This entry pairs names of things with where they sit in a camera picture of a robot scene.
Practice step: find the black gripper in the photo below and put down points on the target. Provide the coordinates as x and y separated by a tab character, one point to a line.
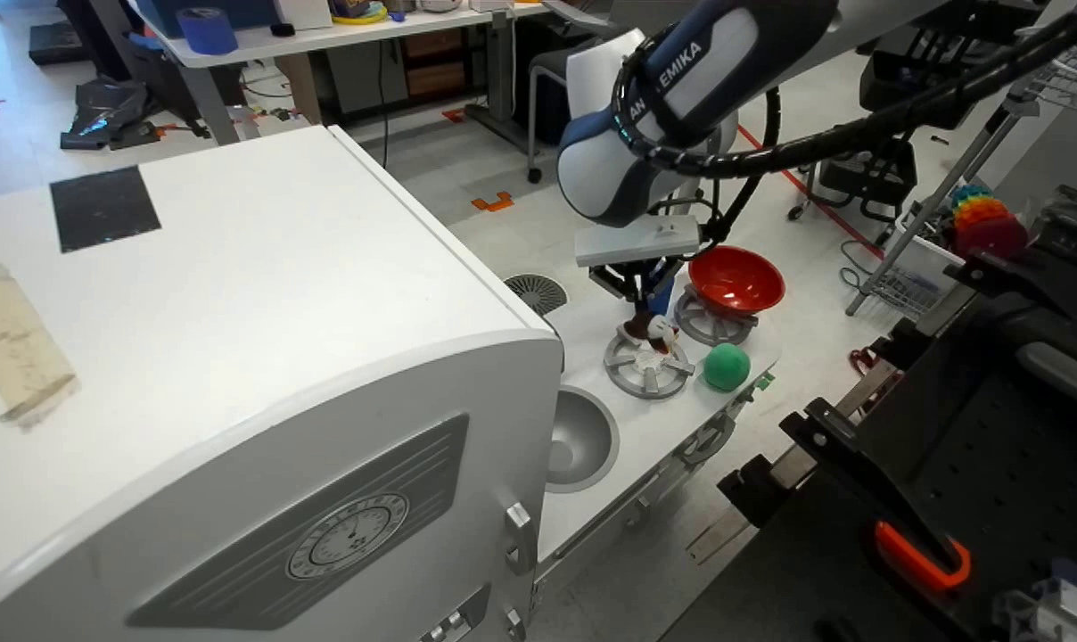
636	277

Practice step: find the brown white plush toy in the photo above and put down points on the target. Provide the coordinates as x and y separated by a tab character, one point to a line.
655	340

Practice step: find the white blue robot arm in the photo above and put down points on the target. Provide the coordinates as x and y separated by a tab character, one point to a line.
683	85

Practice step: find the silver toy sink basin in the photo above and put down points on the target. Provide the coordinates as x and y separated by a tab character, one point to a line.
575	439

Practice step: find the white toy kitchen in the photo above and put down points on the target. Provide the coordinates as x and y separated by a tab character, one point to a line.
263	394

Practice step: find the red plastic bowl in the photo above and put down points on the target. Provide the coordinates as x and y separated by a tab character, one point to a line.
734	281

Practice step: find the green ball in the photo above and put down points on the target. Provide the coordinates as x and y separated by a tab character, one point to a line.
724	365

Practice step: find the grey kitchen latch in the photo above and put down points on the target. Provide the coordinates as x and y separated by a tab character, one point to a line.
519	515

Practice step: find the white printed box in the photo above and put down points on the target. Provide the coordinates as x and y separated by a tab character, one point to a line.
916	281

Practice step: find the grey tripod stand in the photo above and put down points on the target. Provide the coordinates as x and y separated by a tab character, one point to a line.
933	196

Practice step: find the brown drawer cabinet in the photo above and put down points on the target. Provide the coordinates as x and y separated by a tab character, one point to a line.
432	65

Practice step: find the rainbow stacking cups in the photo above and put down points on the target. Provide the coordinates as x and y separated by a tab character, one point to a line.
986	224

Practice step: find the orange black bar clamp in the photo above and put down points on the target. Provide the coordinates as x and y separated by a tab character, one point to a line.
907	546

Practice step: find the black perforated board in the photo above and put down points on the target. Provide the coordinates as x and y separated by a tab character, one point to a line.
987	502

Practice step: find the black housing with grey strip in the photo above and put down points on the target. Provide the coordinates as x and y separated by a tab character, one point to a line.
1059	376

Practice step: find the white office table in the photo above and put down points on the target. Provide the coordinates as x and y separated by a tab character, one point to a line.
324	36

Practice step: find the black square sticker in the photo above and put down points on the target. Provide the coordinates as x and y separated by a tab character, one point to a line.
104	207

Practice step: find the dark bag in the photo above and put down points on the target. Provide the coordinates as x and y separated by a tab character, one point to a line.
104	111

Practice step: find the white wrist mount plate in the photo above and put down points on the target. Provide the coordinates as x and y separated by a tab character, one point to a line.
632	239

